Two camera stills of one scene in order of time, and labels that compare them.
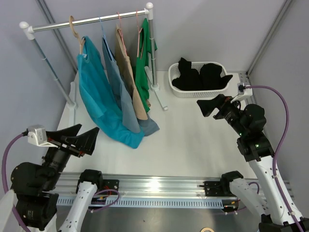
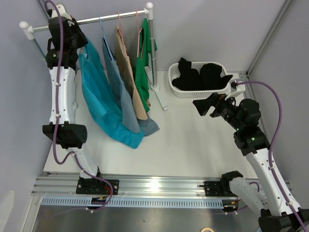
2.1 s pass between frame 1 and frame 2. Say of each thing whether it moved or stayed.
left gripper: moved
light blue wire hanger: stayed
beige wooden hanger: moved
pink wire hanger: stayed
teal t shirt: stayed
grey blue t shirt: stayed
